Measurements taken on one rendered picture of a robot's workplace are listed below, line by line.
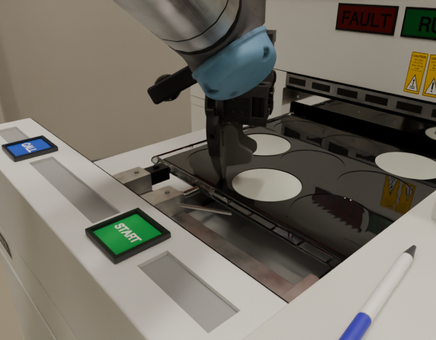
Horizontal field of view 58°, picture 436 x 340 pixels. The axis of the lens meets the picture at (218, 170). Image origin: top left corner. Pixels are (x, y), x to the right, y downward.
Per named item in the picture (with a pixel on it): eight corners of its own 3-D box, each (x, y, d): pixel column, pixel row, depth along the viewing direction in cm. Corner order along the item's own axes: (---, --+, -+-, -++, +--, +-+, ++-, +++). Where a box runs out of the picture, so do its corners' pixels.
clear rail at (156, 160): (156, 161, 66) (156, 153, 66) (356, 275, 41) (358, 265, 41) (149, 163, 66) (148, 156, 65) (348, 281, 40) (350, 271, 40)
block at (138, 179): (140, 181, 62) (139, 164, 60) (152, 189, 60) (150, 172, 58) (92, 199, 57) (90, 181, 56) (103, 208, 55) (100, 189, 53)
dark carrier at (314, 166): (293, 117, 86) (294, 114, 85) (466, 168, 63) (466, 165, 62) (162, 162, 65) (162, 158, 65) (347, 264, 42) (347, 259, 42)
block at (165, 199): (170, 201, 56) (169, 183, 55) (184, 211, 54) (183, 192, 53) (120, 222, 52) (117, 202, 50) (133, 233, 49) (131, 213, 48)
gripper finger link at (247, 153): (250, 191, 55) (252, 129, 51) (209, 187, 56) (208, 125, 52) (254, 181, 58) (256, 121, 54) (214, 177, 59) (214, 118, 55)
